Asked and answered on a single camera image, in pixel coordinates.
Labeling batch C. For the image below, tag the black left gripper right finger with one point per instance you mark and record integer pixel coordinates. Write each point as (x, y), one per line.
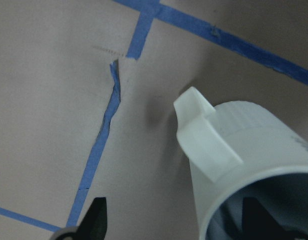
(258, 223)

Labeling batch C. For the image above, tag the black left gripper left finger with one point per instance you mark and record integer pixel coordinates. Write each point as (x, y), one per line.
(94, 224)

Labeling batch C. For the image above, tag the white mug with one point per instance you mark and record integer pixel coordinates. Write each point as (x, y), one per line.
(239, 150)

